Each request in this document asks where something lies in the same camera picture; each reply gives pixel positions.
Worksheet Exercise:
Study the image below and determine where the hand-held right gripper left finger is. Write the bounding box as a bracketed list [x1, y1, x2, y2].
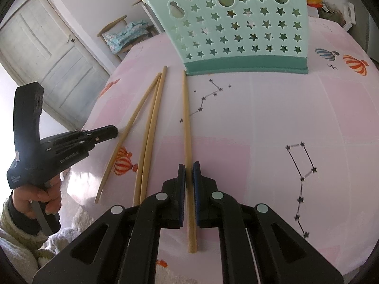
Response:
[32, 163, 186, 284]

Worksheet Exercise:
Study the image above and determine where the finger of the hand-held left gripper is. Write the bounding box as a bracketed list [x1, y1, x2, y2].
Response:
[63, 126, 118, 137]
[58, 132, 119, 154]

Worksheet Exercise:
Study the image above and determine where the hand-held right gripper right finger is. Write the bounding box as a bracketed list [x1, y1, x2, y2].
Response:
[192, 161, 345, 284]

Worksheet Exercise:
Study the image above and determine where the bamboo chopstick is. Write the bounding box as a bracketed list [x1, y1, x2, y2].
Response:
[181, 69, 197, 254]
[140, 66, 168, 203]
[95, 72, 162, 204]
[133, 72, 163, 207]

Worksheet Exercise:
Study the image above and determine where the green star-cut utensil holder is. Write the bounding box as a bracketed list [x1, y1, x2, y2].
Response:
[143, 0, 309, 76]

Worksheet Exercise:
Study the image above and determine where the person's left forearm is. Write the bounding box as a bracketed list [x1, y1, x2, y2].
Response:
[0, 191, 74, 275]

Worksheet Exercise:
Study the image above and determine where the person's left hand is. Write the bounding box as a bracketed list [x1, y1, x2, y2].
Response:
[12, 173, 63, 219]

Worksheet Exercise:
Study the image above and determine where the white fleece clothing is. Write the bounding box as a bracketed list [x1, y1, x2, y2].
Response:
[47, 205, 99, 256]

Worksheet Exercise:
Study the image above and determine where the white wooden door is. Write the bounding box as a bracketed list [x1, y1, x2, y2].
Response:
[0, 0, 111, 131]

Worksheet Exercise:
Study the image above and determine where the floral folded cloth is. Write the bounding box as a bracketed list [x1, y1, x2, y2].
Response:
[105, 20, 151, 54]

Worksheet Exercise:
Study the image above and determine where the pink printed tablecloth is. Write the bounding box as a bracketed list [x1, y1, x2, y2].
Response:
[67, 15, 379, 284]

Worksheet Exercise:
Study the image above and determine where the wooden chair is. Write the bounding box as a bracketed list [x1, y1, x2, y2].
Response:
[97, 15, 162, 62]

